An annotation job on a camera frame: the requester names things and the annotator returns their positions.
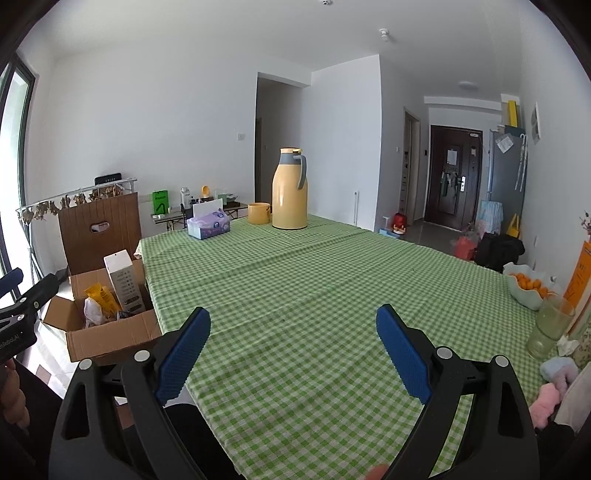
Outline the green checked tablecloth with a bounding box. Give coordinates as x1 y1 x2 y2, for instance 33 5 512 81
135 213 583 480

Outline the orange card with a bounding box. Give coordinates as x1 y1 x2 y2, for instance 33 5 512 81
560 239 591 315

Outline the grey interior door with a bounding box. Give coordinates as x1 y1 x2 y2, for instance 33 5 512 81
403 108 424 223

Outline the grey refrigerator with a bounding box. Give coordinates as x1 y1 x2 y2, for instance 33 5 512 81
486 128 527 241

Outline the glass cup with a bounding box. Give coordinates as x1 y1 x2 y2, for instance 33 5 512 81
526 292 576 361

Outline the light blue cloth rack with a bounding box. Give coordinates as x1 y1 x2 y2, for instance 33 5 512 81
476 199 503 241

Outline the pink plush toy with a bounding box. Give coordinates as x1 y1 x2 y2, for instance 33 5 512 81
529 357 581 428

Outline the white tall carton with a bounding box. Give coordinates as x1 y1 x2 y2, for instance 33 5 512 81
103 249 149 315

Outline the yellow plastic bag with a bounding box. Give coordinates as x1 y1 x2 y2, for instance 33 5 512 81
85 283 123 320

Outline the brown cardboard box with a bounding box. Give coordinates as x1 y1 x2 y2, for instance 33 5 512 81
42 267 163 366

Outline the dark brown entrance door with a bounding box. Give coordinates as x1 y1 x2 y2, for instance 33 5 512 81
424 124 484 232

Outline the white fruit bowl with oranges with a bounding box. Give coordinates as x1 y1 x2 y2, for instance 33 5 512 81
502 261 562 311

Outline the hanging umbrella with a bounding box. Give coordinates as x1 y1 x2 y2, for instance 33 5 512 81
514 133 528 193

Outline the purple tissue box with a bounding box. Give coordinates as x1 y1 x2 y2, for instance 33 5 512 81
186 208 231 241

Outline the yellow ceramic cup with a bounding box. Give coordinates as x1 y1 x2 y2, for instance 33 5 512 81
247 202 273 225

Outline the black bag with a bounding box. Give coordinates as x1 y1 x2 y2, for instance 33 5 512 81
474 233 526 273

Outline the white plastic bag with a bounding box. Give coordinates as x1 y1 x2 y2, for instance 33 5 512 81
82 297 108 330

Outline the drying rack with dried goods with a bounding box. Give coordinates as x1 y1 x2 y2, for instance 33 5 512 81
16 177 139 278

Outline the yellow thermos jug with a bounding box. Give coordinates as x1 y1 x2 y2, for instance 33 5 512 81
271 147 308 231

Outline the sliding glass window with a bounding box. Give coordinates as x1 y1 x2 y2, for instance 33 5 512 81
0 52 37 297

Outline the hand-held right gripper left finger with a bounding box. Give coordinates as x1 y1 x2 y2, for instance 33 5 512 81
47 307 212 480

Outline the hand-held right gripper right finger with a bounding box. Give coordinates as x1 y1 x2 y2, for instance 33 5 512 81
376 304 540 480

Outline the low side table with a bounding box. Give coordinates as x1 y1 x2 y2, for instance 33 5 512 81
151 202 248 232

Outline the brown wooden chair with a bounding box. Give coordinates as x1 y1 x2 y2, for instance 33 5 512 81
57 192 142 278

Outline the red plastic bag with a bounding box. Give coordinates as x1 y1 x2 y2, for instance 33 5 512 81
454 230 479 262

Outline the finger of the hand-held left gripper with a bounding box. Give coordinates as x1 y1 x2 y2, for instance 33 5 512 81
0 274 59 324
0 268 25 304

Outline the person's left hand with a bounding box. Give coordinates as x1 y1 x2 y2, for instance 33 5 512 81
0 360 31 428

